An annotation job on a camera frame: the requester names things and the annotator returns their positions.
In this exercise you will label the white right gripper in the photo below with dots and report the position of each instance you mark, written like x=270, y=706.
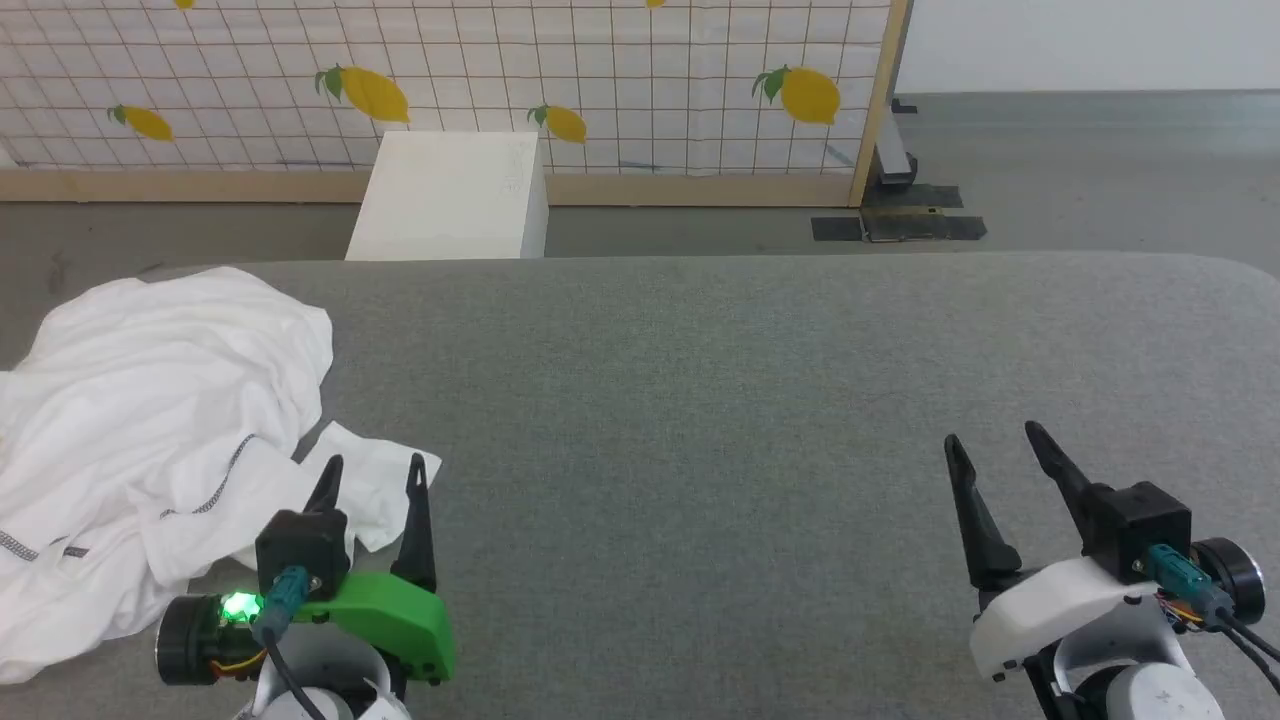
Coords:
x=1050, y=610

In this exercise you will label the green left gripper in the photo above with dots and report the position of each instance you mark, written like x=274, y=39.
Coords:
x=400, y=620

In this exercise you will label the white t-shirt with grey stitching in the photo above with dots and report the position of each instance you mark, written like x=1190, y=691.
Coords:
x=150, y=400

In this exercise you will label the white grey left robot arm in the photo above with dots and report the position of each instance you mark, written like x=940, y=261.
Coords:
x=320, y=700

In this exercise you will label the metal partition foot with tape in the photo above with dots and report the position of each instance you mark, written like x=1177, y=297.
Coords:
x=920, y=225

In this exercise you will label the white rectangular box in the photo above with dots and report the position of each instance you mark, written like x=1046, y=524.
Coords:
x=450, y=200

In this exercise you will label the grey felt table cover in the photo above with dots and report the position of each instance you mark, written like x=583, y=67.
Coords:
x=700, y=400

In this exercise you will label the lemon print partition panel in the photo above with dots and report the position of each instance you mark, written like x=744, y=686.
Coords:
x=600, y=60

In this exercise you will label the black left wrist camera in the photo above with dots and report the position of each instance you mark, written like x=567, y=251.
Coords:
x=300, y=545

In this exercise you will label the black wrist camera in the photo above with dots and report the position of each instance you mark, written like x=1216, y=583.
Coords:
x=1140, y=525
x=300, y=545

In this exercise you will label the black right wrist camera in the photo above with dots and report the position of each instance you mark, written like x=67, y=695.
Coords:
x=1140, y=525

